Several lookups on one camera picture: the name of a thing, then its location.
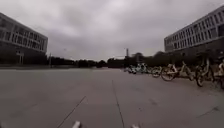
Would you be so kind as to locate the distant tower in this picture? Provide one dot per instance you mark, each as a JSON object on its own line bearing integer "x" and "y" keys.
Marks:
{"x": 127, "y": 52}

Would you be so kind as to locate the row of dark trees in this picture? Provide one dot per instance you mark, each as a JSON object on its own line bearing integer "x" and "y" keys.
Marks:
{"x": 83, "y": 62}

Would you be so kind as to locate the grey paved plaza ground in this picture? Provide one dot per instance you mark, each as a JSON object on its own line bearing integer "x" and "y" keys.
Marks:
{"x": 100, "y": 96}

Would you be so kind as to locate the row of parked bicycles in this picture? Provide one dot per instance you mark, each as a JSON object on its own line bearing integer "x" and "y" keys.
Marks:
{"x": 176, "y": 70}

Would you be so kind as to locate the robot's own part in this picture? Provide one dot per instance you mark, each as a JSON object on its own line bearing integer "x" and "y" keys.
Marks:
{"x": 76, "y": 124}
{"x": 135, "y": 126}

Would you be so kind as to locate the grey building with window rows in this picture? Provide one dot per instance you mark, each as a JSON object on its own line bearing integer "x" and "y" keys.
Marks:
{"x": 196, "y": 35}

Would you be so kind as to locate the long grey building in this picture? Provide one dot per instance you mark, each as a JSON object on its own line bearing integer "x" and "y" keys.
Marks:
{"x": 20, "y": 40}

